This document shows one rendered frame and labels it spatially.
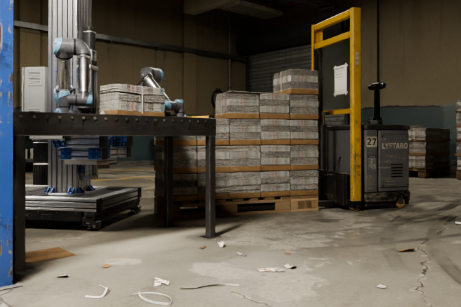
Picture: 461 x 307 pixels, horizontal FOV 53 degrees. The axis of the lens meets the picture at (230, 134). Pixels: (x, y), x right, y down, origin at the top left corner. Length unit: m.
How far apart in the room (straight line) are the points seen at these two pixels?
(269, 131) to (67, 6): 1.97
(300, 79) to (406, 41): 6.45
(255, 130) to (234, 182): 0.49
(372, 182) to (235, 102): 1.49
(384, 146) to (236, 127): 1.44
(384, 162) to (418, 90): 5.83
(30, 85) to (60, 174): 0.75
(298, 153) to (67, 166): 1.98
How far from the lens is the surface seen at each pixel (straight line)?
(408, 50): 10.54
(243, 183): 4.06
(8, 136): 2.31
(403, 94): 10.47
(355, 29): 4.47
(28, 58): 10.31
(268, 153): 4.14
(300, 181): 4.29
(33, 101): 4.03
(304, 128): 4.30
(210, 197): 3.14
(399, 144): 4.70
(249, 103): 4.08
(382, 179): 4.59
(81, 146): 3.64
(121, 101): 3.27
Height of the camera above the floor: 0.67
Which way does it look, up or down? level
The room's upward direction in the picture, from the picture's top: straight up
